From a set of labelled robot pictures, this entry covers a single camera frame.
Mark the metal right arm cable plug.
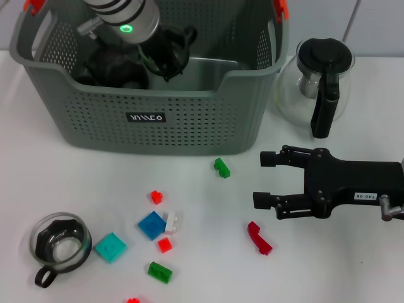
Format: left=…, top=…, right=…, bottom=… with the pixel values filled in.
left=378, top=194, right=404, bottom=223

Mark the long red toy piece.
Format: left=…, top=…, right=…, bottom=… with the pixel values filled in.
left=247, top=220, right=273, bottom=256

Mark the blue square toy brick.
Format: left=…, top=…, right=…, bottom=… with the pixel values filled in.
left=138, top=210, right=167, bottom=241

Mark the cyan square toy brick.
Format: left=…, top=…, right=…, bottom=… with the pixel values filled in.
left=95, top=232, right=129, bottom=264

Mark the metal left arm cable plug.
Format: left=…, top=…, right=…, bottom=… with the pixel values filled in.
left=76, top=17, right=102, bottom=35

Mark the metal arm cable plug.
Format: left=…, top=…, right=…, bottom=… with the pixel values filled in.
left=76, top=17, right=102, bottom=35
left=378, top=194, right=404, bottom=223

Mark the glass jar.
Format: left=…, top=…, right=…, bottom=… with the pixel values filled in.
left=30, top=211, right=93, bottom=288

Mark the gray perforated storage bin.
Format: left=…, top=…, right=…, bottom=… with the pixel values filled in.
left=9, top=0, right=290, bottom=158

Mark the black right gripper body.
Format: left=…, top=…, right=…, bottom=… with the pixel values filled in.
left=302, top=146, right=404, bottom=221

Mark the orange bin handle clip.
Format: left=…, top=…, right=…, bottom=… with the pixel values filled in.
left=24, top=0, right=45, bottom=16
left=273, top=0, right=290, bottom=23

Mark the glass kettle with black handle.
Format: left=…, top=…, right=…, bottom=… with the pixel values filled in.
left=273, top=37, right=356, bottom=140

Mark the black ceramic teapot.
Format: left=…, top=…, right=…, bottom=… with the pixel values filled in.
left=83, top=42, right=141, bottom=88

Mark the glass teacup black holder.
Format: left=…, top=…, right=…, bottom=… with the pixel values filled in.
left=140, top=25, right=199, bottom=82
left=119, top=61, right=151, bottom=91

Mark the green toy brick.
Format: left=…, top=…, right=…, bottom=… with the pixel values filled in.
left=213, top=157, right=231, bottom=179
left=147, top=261, right=174, bottom=284

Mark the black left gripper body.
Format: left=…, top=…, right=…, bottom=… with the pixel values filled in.
left=137, top=29, right=178, bottom=68

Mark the white toy brick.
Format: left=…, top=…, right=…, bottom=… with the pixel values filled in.
left=163, top=211, right=179, bottom=235

